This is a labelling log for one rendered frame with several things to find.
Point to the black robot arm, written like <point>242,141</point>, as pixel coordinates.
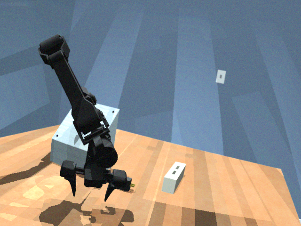
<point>55,52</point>

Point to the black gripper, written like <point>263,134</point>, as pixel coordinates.
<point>69,170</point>

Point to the black two-prong charger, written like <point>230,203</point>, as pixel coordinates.
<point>128,185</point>

